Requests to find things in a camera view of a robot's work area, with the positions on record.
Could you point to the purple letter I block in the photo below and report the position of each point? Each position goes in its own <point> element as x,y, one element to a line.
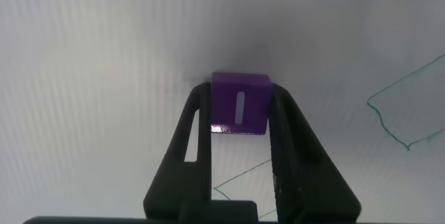
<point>241,104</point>

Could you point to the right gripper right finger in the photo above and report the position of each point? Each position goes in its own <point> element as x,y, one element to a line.
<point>306,182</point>

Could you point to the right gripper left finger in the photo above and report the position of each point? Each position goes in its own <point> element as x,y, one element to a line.
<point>174,189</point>

